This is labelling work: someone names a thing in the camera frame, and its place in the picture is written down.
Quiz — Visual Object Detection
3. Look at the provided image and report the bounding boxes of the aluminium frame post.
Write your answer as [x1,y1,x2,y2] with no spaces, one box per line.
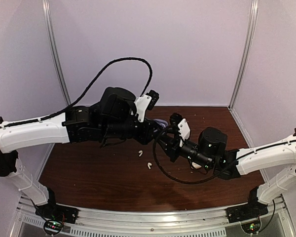
[228,0,259,110]
[42,0,71,105]

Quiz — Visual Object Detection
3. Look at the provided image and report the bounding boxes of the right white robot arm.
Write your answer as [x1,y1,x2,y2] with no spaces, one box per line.
[154,125,296,218]

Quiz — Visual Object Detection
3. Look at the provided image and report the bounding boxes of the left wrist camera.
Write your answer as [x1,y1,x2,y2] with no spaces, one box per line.
[134,90,159,122]

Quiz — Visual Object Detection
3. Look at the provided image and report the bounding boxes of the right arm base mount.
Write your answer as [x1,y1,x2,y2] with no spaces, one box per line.
[226,189,268,223]

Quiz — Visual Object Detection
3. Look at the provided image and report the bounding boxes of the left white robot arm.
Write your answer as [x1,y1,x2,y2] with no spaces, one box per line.
[0,87,161,219]

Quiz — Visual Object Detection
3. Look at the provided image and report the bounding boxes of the purple earbud charging case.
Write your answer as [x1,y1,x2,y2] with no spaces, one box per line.
[154,119,169,128]

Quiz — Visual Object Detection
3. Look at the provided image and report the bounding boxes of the right aluminium frame post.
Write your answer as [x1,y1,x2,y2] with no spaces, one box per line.
[228,0,259,110]

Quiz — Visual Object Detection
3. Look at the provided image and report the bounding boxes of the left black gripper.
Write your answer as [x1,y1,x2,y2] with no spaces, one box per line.
[100,116,164,145]

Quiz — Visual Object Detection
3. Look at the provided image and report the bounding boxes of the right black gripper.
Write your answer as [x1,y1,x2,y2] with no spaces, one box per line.
[155,129,213,169]

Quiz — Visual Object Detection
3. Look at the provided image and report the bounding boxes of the front aluminium rail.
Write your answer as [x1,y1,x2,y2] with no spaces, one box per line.
[11,201,296,237]

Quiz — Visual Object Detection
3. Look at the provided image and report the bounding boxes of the left aluminium frame post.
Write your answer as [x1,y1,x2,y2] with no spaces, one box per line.
[42,0,71,105]

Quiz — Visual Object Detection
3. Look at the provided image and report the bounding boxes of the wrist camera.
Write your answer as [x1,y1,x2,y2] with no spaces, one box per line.
[134,90,159,122]
[170,113,190,141]

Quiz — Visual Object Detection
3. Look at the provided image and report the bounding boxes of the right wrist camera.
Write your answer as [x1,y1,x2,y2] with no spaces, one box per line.
[170,113,190,141]

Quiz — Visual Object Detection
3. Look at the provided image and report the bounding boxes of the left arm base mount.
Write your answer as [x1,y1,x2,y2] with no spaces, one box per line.
[34,195,79,224]

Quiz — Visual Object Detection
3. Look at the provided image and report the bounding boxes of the white earbud charging case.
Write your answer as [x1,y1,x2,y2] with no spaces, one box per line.
[190,162,202,170]

